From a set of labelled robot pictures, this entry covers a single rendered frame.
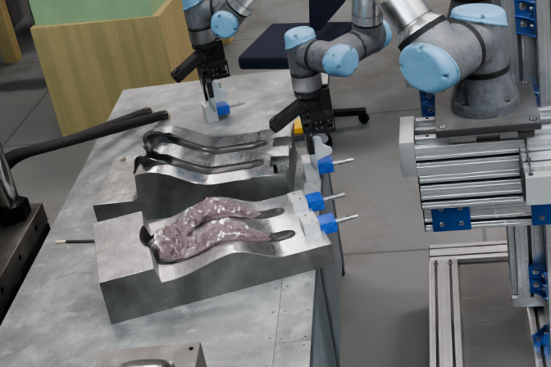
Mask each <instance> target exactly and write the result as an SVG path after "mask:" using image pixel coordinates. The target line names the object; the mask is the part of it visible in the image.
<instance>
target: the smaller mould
mask: <svg viewBox="0 0 551 367"><path fill-rule="evenodd" d="M95 367H207V364H206V361H205V358H204V354H203V349H202V345H201V342H192V343H182V344H173V345H163V346H153V347H135V348H126V349H115V350H105V351H100V354H99V357H98V360H97V363H96V365H95Z"/></svg>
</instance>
